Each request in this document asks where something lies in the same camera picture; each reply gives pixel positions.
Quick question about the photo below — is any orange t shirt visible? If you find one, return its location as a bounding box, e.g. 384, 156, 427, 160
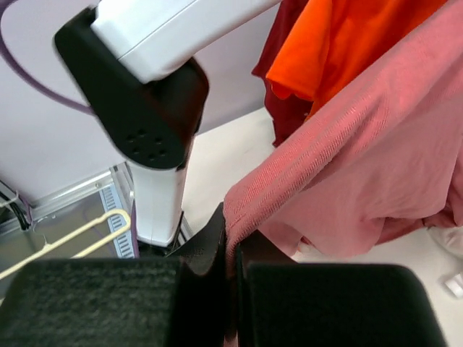
266, 0, 444, 116

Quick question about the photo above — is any cream hanger bottom left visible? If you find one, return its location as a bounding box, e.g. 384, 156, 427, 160
1, 209, 132, 280

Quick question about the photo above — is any white t shirt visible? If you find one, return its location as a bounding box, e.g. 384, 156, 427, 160
422, 213, 462, 259

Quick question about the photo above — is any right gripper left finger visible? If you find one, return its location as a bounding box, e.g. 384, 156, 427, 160
1, 207, 227, 346

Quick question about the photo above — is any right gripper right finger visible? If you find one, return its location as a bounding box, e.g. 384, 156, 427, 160
236, 232, 446, 346

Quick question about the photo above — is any slotted cable duct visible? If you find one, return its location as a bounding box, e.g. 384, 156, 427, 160
99, 184, 135, 259

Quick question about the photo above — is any pink t shirt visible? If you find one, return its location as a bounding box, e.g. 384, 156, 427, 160
224, 1, 462, 260

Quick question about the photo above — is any dark red t shirt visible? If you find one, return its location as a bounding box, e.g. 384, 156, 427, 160
252, 0, 312, 147

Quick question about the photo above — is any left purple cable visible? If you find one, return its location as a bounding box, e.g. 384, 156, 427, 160
0, 34, 93, 116

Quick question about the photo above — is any aluminium rail frame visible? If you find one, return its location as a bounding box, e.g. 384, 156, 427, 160
0, 162, 135, 232

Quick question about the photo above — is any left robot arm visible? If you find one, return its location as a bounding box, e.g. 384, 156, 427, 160
54, 0, 273, 247

